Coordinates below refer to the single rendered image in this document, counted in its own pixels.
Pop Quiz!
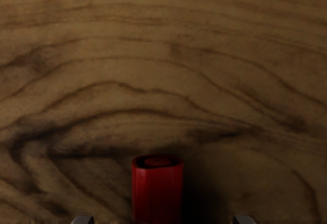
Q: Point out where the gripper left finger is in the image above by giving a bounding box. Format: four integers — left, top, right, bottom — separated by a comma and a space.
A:
71, 215, 95, 224

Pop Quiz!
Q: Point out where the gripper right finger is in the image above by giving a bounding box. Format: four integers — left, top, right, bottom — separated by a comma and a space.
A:
232, 215, 256, 224

